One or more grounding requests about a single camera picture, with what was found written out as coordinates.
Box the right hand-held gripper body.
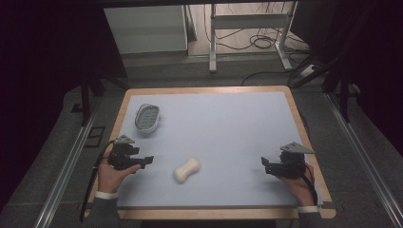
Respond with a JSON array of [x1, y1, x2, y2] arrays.
[[268, 142, 316, 179]]

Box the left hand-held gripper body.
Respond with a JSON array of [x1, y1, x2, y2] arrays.
[[106, 134, 143, 171]]

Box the person's left hand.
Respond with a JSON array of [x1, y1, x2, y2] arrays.
[[97, 151, 143, 195]]

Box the person's right hand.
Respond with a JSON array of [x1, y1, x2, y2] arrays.
[[277, 163, 317, 209]]

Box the grey soap dish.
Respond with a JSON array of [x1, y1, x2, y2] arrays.
[[134, 103, 162, 134]]

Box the white soap bar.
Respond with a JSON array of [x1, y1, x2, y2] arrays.
[[172, 157, 202, 184]]

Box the pale blue table mat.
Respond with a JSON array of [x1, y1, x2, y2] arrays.
[[116, 91, 325, 209]]

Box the black stand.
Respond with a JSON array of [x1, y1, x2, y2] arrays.
[[78, 61, 130, 127], [290, 53, 362, 124]]

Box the white power strip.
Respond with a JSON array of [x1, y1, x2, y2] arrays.
[[299, 64, 318, 79]]

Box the dark curtain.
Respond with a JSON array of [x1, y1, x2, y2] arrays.
[[289, 0, 403, 157], [0, 0, 128, 213]]

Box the white cabinet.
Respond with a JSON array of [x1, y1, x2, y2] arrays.
[[103, 5, 189, 55]]

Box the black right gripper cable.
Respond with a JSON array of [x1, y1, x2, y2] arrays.
[[298, 163, 318, 206]]

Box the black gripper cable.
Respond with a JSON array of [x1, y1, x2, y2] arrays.
[[79, 140, 116, 223], [298, 163, 318, 206]]

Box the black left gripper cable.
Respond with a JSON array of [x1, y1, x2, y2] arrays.
[[79, 140, 116, 223]]

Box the aluminium rail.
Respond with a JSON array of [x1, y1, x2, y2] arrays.
[[325, 92, 403, 228], [32, 103, 100, 228]]

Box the black floor cables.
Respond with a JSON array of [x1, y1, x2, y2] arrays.
[[203, 2, 311, 87]]

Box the white metal desk frame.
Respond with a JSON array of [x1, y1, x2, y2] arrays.
[[208, 1, 299, 74]]

